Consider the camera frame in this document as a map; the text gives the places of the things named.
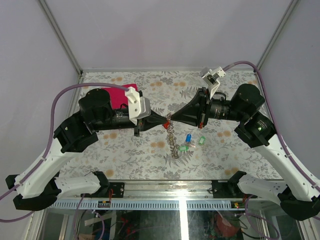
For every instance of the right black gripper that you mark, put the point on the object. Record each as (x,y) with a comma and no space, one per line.
(196,111)

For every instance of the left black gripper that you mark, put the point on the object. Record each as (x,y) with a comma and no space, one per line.
(153,120)

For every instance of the red tag key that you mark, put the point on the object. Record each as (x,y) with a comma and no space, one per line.
(166,125)

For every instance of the blue tag key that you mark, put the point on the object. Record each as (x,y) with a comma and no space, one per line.
(188,138)

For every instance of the green tag key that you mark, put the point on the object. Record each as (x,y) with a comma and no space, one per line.
(201,140)
(184,148)

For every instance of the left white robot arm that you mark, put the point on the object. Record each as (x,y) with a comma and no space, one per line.
(40,185)

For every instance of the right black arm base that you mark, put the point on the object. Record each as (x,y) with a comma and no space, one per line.
(227,189)

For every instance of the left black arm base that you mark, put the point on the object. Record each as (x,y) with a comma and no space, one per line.
(115,190)

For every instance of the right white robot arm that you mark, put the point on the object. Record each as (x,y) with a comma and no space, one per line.
(299,193)

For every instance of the floral table mat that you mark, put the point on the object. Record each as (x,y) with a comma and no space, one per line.
(181,153)

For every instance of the red cloth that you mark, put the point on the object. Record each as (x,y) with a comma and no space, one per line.
(116,98)

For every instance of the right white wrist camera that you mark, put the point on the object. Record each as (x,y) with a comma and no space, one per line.
(212,78)

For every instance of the aluminium front rail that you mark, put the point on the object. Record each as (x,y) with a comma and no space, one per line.
(161,195)

